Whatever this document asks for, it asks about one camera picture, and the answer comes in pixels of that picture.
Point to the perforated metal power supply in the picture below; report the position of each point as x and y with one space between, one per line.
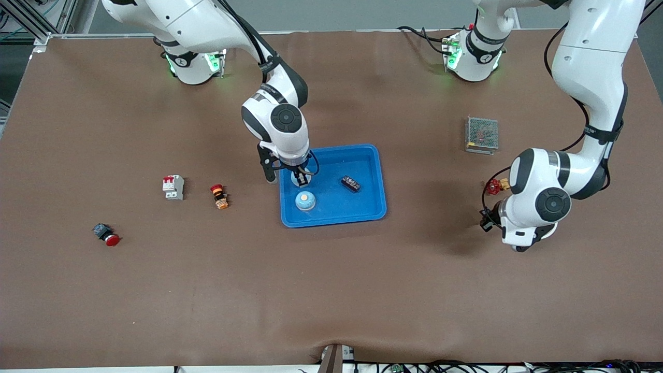
481 134

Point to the brass valve with red handwheel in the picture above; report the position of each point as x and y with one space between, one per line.
492 186

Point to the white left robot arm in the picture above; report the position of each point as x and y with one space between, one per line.
595 52

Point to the black switch red mushroom button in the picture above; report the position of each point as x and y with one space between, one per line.
111 239

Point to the aluminium table frame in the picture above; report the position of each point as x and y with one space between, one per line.
31 23

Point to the blue desk bell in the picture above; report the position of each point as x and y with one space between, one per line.
308 182
305 201

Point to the orange and red push button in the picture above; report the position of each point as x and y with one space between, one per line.
220 198

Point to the white circuit breaker red switch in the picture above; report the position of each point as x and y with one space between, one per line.
174 187

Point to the brown table mat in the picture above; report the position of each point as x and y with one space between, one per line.
331 290

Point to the blue plastic tray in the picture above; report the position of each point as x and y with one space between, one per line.
357 207

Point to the grey metal bracket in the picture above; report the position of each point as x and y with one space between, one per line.
335 360

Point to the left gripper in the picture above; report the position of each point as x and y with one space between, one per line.
496 209

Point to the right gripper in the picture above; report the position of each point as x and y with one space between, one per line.
300 171

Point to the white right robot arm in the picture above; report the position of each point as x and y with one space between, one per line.
197 20

